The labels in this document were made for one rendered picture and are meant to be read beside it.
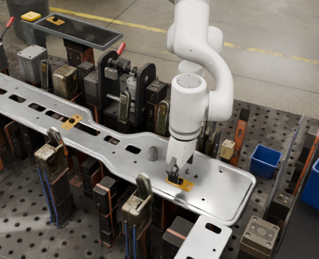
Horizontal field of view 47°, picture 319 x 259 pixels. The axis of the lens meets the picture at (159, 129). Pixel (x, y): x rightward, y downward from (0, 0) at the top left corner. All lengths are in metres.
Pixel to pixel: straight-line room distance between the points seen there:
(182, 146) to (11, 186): 0.86
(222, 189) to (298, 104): 2.28
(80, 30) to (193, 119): 0.84
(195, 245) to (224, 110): 0.36
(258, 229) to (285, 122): 1.03
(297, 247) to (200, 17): 0.63
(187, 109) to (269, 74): 2.79
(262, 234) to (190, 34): 0.53
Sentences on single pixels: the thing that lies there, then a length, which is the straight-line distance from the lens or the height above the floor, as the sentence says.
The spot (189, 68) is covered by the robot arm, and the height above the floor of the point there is 1.04.
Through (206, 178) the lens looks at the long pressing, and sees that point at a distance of 1.17.
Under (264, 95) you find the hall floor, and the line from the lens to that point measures 3.35.
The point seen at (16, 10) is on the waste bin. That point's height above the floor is 0.33.
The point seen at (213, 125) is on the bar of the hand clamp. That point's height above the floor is 1.11.
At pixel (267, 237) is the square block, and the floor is 1.06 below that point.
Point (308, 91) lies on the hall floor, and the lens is 3.56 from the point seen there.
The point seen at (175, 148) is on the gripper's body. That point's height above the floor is 1.19.
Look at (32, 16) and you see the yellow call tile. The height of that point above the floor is 1.16.
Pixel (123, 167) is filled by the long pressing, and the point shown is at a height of 1.00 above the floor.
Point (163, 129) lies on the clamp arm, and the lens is 1.31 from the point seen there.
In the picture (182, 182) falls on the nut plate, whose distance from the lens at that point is 1.14.
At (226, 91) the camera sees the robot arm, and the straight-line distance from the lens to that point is 0.92.
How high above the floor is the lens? 1.87
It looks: 41 degrees down
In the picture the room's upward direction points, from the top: 2 degrees clockwise
